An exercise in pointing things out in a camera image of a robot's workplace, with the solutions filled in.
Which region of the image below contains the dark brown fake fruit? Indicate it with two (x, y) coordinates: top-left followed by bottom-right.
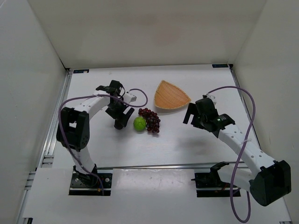
(114, 120), (124, 130)

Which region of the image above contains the green fake fruit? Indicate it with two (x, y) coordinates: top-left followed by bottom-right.
(133, 117), (146, 132)

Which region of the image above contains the red fake grape bunch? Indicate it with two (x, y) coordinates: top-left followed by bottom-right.
(138, 108), (161, 134)

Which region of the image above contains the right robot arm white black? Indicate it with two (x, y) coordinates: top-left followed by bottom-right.
(183, 97), (292, 206)

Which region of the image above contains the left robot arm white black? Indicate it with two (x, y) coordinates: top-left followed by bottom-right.
(56, 80), (137, 189)

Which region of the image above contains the woven triangular fruit basket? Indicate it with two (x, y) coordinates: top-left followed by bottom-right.
(154, 80), (191, 110)

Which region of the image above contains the right blue corner label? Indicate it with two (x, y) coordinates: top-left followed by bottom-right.
(212, 64), (228, 68)

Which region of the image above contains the blue corner label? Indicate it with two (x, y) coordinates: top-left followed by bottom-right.
(73, 69), (89, 74)
(212, 64), (228, 68)

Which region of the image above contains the left blue corner label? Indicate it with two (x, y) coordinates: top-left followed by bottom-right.
(73, 69), (89, 74)

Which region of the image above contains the white front cover board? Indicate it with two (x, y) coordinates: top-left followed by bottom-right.
(22, 167), (292, 224)

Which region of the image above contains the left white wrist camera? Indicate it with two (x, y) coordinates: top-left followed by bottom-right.
(121, 92), (137, 104)

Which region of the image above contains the front aluminium frame rail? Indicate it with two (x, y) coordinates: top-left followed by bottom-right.
(94, 161), (248, 171)

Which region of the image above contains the aluminium frame rail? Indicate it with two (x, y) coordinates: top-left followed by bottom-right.
(228, 64), (256, 149)
(94, 161), (248, 171)
(36, 69), (72, 170)

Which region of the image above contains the right aluminium frame rail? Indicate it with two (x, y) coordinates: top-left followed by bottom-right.
(228, 64), (256, 149)

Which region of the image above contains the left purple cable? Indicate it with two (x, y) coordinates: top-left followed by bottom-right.
(58, 88), (149, 194)

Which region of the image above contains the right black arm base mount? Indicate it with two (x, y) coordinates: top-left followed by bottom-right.
(191, 162), (230, 198)

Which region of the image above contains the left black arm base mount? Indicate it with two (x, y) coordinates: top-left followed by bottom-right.
(69, 171), (113, 196)

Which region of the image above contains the left aluminium frame rail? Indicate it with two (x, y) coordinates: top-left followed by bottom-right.
(36, 69), (72, 170)

